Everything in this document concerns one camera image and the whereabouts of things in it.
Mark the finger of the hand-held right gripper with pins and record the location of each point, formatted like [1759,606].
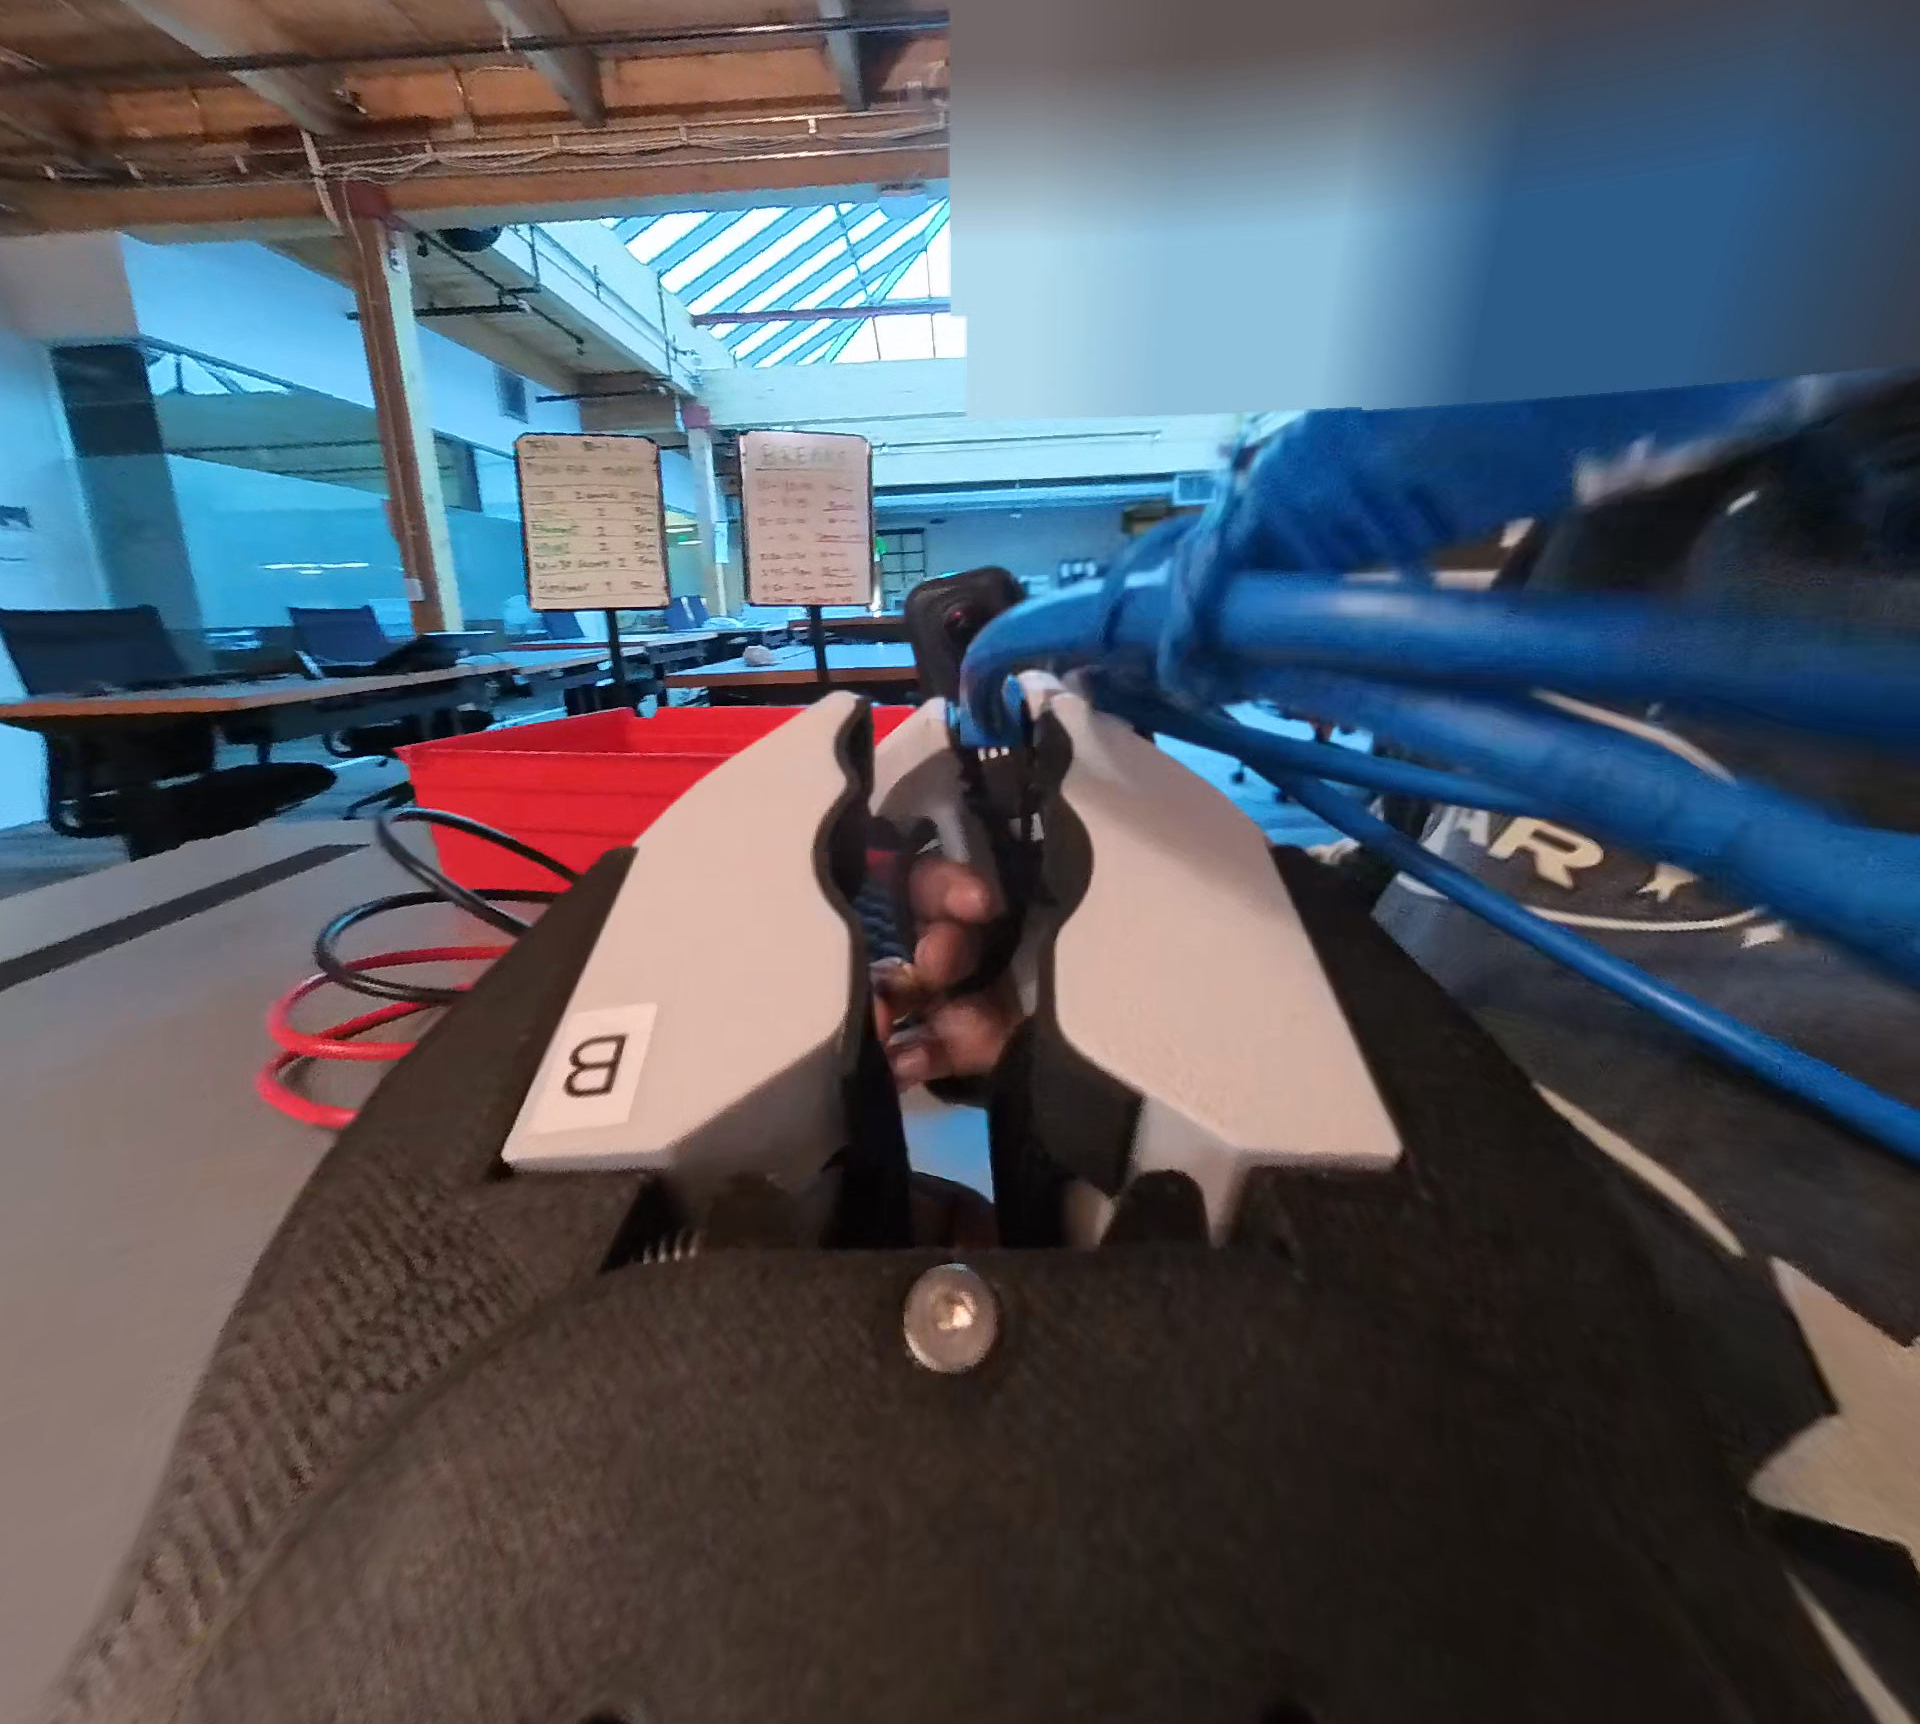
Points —
[915,779]

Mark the person's dark printed shirt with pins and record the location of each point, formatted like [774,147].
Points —
[1574,1155]

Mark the wooden support post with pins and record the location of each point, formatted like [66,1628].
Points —
[399,435]

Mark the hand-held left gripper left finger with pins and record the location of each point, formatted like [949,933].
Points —
[704,958]

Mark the handwritten breaks whiteboard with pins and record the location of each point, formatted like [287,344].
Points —
[806,520]

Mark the handwritten list whiteboard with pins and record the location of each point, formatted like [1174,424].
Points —
[592,525]

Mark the person's right hand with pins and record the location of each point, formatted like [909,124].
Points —
[944,915]

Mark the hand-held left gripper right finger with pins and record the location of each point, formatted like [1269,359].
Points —
[1215,974]

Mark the black office chair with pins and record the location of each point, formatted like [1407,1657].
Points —
[91,644]
[338,637]

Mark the red plastic bin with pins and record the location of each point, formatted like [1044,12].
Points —
[570,779]

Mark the wooden office desk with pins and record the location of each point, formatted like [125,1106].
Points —
[224,700]

